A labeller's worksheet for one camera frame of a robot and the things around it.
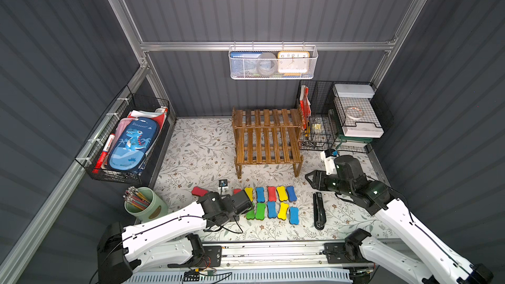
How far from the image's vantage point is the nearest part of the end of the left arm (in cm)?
51

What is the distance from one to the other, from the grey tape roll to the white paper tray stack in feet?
1.23

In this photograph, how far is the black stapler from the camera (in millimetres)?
799
